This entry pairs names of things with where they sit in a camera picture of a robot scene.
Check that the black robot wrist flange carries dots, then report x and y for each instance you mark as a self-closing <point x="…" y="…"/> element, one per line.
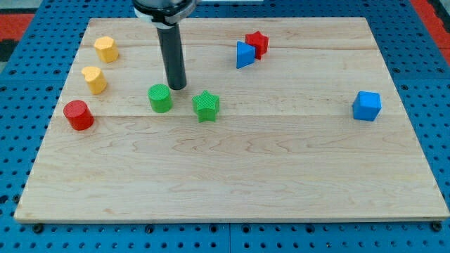
<point x="163" y="14"/>

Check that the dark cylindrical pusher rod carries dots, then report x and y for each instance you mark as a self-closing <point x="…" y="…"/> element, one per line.
<point x="172" y="55"/>

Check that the green cylinder block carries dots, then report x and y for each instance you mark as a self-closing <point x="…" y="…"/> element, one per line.
<point x="160" y="98"/>

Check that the yellow hexagon block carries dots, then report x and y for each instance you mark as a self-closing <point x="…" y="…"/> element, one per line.
<point x="106" y="49"/>

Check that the green star block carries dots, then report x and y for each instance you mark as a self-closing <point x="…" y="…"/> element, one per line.
<point x="206" y="106"/>

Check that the blue triangle block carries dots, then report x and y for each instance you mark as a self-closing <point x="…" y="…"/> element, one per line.
<point x="245" y="54"/>

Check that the yellow heart block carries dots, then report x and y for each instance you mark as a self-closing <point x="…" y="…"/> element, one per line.
<point x="95" y="79"/>

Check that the red star block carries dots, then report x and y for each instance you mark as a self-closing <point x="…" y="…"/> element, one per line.
<point x="259" y="41"/>

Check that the red cylinder block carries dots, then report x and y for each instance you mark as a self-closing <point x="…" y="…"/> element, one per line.
<point x="78" y="115"/>

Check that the wooden board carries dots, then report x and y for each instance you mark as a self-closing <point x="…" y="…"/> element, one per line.
<point x="285" y="147"/>

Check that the blue cube block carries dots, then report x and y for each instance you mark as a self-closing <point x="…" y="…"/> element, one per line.
<point x="366" y="106"/>

